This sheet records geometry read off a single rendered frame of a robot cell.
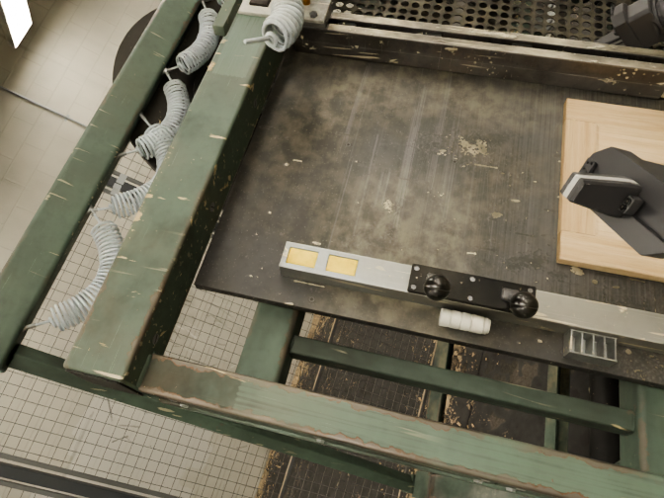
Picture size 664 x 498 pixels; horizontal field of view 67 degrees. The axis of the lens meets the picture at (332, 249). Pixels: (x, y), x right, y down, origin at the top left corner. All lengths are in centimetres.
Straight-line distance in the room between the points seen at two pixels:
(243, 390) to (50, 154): 505
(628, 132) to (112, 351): 100
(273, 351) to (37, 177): 490
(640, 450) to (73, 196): 130
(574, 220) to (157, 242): 72
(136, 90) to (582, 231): 121
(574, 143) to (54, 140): 518
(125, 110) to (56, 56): 459
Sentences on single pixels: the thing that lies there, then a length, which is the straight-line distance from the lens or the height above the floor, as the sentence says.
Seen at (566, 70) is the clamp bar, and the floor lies 133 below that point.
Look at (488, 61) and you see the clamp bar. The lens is 116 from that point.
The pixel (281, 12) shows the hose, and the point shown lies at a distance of 100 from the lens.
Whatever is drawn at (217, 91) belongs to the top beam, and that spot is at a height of 193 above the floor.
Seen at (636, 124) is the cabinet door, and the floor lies 120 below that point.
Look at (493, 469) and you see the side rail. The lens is 78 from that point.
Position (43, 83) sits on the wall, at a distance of 599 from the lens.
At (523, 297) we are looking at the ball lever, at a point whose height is 146.
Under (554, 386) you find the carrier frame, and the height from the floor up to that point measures 18.
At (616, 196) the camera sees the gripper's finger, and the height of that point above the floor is 161.
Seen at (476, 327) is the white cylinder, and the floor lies 142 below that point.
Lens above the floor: 192
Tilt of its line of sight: 18 degrees down
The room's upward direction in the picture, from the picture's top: 66 degrees counter-clockwise
